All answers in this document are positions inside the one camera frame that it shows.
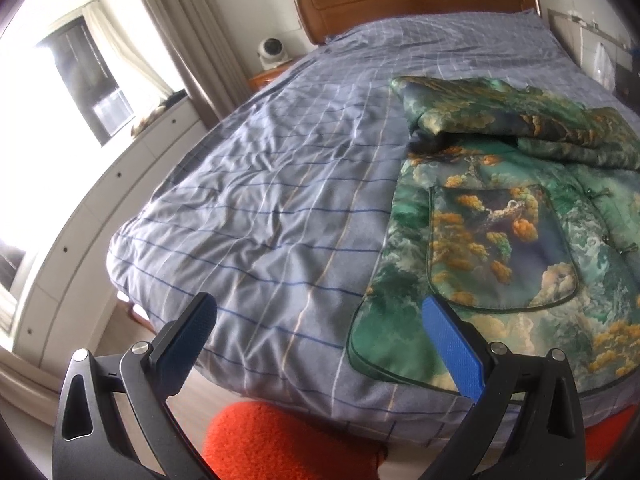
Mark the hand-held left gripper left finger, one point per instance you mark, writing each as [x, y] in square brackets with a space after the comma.
[180, 350]

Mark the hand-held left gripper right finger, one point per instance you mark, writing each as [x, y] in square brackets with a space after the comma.
[455, 347]

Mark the green floral padded jacket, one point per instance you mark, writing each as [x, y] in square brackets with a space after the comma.
[480, 240]

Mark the white window bench cabinet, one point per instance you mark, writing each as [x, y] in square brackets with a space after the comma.
[90, 210]

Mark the bed with blue checked cover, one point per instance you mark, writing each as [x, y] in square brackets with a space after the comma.
[280, 185]

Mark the wooden nightstand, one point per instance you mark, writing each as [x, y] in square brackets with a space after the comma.
[262, 80]

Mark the window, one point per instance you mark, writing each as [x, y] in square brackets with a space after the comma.
[85, 75]

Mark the small white fan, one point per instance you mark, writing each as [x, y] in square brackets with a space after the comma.
[272, 51]

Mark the beige curtain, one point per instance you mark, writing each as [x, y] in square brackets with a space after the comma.
[185, 35]

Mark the white plastic bag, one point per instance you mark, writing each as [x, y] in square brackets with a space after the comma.
[603, 67]

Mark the wooden bed headboard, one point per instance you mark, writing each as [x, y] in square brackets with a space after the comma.
[410, 0]

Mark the metal wall rack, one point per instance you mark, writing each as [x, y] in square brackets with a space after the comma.
[600, 30]

